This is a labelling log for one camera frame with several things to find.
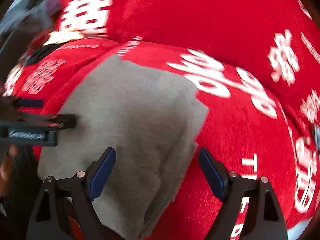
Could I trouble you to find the red printed pillow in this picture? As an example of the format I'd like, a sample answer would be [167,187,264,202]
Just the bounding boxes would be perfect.
[57,0,319,124]

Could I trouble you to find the grey knit garment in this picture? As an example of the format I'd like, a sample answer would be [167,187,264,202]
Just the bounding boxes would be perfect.
[37,55,208,239]

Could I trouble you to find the left hand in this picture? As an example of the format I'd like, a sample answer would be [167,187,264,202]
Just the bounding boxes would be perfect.
[0,145,18,197]

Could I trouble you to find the cream folded cloth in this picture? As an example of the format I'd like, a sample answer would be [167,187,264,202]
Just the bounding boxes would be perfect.
[43,30,85,46]

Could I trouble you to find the red printed bed blanket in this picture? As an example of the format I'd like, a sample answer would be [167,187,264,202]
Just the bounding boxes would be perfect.
[1,38,319,239]

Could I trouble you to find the pile of dark clothes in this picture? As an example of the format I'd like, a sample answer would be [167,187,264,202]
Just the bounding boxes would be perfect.
[1,0,62,81]

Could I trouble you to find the black folded garment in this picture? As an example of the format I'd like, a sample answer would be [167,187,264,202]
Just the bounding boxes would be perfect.
[23,43,64,66]

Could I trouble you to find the grey crumpled cloth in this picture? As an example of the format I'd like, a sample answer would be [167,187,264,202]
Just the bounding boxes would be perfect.
[312,125,320,153]

